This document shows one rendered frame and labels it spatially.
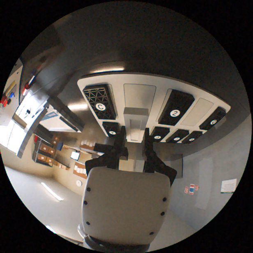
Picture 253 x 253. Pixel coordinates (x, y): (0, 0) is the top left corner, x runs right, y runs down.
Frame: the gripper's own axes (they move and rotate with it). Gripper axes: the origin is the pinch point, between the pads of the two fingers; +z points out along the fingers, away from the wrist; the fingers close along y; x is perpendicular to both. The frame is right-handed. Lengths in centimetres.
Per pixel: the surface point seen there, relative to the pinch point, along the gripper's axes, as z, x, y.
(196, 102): 7.0, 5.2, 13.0
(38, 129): 9, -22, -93
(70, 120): 9.1, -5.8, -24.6
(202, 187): -28, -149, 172
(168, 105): 6.2, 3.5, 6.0
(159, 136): 9.0, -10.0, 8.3
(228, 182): -33, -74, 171
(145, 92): 7.0, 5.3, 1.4
